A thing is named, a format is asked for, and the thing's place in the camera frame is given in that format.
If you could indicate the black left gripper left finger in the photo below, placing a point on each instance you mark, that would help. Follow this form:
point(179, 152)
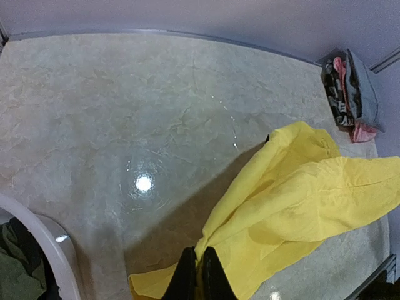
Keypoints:
point(183, 282)

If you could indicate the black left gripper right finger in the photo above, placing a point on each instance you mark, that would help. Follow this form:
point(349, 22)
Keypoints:
point(214, 280)

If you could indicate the yellow shorts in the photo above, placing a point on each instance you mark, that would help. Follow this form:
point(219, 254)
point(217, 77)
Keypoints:
point(274, 205)

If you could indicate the grey button-up shirt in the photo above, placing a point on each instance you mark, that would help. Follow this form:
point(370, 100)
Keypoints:
point(363, 92)

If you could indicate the white laundry basket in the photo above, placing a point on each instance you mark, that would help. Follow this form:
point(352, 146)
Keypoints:
point(54, 241)

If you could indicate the navy blue garment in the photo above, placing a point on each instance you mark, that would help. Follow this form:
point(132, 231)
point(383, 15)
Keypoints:
point(26, 240)

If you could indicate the olive green garment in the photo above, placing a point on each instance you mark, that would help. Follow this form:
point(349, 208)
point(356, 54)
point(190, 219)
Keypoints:
point(22, 274)

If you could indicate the pink folded garment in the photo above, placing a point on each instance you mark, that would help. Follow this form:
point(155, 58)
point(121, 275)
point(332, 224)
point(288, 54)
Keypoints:
point(360, 132)

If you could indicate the black white patterned garment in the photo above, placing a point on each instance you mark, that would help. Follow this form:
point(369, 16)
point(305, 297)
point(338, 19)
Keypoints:
point(336, 95)

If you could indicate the aluminium front rail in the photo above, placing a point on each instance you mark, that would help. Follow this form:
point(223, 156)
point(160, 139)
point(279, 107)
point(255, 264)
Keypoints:
point(385, 284)

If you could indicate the right aluminium corner post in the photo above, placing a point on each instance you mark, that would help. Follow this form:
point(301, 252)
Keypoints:
point(387, 61)

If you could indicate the aluminium corner post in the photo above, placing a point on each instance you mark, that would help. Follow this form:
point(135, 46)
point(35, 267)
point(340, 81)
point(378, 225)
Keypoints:
point(387, 61)
point(4, 38)

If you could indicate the left aluminium corner post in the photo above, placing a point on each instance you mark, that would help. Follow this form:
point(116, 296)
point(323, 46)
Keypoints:
point(4, 38)

